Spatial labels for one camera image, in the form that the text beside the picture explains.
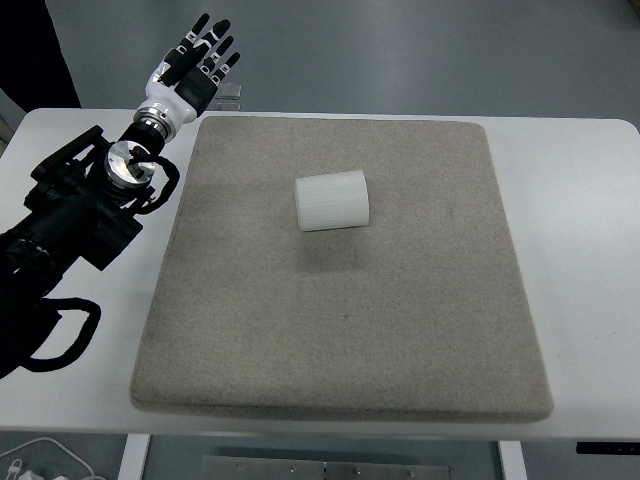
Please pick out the white table leg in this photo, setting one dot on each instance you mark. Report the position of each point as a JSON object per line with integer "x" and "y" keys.
{"x": 512, "y": 462}
{"x": 134, "y": 457}

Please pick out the beige fabric mat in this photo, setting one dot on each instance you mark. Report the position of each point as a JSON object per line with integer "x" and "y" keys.
{"x": 350, "y": 325}

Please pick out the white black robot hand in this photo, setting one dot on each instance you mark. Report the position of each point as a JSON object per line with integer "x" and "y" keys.
{"x": 170, "y": 102}

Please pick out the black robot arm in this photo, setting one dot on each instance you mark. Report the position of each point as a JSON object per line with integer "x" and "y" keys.
{"x": 60, "y": 220}

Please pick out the clear plastic floor piece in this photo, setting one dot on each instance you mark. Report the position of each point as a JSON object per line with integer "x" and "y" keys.
{"x": 231, "y": 90}

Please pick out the person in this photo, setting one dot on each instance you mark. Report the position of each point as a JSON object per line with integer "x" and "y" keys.
{"x": 30, "y": 50}

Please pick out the black table control panel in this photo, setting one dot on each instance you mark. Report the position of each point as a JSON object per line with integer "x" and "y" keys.
{"x": 607, "y": 448}

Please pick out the white cup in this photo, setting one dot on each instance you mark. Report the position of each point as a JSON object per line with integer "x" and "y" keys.
{"x": 332, "y": 200}

